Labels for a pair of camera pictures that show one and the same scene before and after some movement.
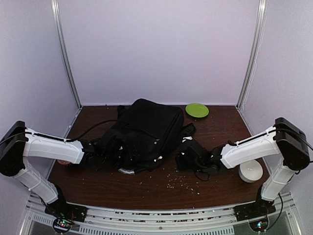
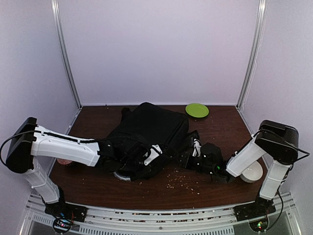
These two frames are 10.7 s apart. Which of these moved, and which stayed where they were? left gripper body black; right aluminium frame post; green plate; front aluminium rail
Moved: left gripper body black
Stayed: green plate; right aluminium frame post; front aluminium rail
